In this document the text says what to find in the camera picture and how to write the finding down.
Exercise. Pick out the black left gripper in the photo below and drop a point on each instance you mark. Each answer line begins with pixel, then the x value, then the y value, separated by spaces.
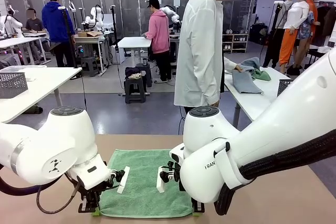
pixel 90 193

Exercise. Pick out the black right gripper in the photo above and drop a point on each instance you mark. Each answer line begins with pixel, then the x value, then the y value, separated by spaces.
pixel 197 201

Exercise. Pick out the green terry towel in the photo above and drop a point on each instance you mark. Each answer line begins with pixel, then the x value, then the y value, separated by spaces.
pixel 141 200

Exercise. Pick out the light grey-blue towel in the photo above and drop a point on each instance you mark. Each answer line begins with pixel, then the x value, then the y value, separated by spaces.
pixel 246 83

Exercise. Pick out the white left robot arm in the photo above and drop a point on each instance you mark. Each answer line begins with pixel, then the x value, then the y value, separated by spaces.
pixel 52 142

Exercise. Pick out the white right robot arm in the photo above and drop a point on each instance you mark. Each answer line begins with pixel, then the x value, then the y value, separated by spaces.
pixel 262 142

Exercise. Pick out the white lab robot arm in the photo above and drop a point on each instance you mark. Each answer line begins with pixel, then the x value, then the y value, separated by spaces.
pixel 94 18
pixel 11 23
pixel 172 15

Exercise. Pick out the person's left forearm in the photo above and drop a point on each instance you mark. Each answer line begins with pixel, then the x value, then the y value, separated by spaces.
pixel 229 64

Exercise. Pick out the person's right forearm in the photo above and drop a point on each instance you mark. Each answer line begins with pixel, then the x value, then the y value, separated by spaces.
pixel 211 85

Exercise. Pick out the white table with basket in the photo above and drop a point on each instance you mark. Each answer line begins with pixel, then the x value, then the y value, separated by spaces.
pixel 44 82

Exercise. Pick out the grey perforated basket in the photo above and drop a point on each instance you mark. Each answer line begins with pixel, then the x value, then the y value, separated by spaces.
pixel 284 87
pixel 13 83

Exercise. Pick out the stack of green towels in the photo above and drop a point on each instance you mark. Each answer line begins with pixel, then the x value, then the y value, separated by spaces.
pixel 262 75

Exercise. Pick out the person's right hand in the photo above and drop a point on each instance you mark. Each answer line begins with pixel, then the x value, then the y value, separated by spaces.
pixel 214 103

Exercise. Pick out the person's left hand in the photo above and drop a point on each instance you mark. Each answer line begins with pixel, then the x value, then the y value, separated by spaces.
pixel 237 68

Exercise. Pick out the dark grey plastic stool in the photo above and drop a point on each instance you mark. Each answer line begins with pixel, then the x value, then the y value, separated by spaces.
pixel 135 90
pixel 146 73
pixel 89 65

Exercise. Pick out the dark clothes pile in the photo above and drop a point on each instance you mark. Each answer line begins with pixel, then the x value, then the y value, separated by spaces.
pixel 133 72

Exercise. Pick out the denim blue towel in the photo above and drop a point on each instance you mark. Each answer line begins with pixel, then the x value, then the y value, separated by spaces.
pixel 250 64

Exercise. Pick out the person in white shirt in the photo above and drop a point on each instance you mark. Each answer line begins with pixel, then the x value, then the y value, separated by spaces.
pixel 199 51

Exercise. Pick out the black tripod pole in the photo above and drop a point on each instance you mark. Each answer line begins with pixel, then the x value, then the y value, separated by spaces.
pixel 68 40

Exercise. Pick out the white shoe shelf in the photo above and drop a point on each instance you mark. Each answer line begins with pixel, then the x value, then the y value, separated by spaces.
pixel 236 41

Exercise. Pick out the small white desk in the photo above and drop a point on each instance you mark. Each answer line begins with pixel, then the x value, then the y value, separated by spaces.
pixel 134 41

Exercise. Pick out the brown cardboard box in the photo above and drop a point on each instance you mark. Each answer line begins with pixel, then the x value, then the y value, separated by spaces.
pixel 88 34

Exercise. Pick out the long white work desk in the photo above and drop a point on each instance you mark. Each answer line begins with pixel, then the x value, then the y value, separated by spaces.
pixel 18 41

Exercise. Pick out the person in pink hoodie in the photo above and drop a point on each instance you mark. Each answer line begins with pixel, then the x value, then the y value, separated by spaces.
pixel 158 32

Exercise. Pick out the person in blue hoodie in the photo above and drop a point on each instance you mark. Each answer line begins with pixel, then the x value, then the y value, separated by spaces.
pixel 56 22

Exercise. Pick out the seated person in dark shirt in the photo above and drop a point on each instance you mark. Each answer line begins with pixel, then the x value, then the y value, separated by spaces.
pixel 34 23

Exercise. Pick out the mannequin with orange trousers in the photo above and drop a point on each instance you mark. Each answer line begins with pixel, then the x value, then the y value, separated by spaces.
pixel 292 19

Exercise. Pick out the clothes rack with garments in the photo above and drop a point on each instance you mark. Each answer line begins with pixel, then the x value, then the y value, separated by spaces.
pixel 326 19

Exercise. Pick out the mannequin with orange shirt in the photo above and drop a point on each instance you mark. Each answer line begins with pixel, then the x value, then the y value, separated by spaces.
pixel 311 9

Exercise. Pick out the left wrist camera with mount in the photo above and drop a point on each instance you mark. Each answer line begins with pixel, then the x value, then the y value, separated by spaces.
pixel 124 182

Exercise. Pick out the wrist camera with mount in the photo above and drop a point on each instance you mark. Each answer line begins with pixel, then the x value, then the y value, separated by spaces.
pixel 124 182
pixel 160 182

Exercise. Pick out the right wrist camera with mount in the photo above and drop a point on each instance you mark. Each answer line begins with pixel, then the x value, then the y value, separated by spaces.
pixel 160 182

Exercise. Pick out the white wall panel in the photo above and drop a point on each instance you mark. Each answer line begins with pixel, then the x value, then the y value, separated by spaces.
pixel 176 1

